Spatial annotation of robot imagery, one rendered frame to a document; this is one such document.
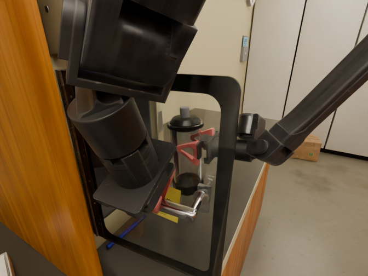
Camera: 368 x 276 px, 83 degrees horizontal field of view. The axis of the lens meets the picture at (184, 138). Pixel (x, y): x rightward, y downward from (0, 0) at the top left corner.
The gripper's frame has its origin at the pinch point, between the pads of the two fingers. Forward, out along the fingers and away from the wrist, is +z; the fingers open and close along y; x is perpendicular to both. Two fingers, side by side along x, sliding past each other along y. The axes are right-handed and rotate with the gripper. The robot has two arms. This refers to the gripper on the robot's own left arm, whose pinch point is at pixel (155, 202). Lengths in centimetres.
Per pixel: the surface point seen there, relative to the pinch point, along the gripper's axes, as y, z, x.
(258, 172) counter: -43, 48, 13
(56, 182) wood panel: 3.5, -4.4, -14.9
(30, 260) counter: 15.8, 22.0, -34.1
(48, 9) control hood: -14.1, -23.4, -19.5
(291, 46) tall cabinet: -294, 107, 20
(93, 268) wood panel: 11.1, 15.6, -13.3
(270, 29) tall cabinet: -305, 88, -10
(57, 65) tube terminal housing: -11.8, -15.4, -21.9
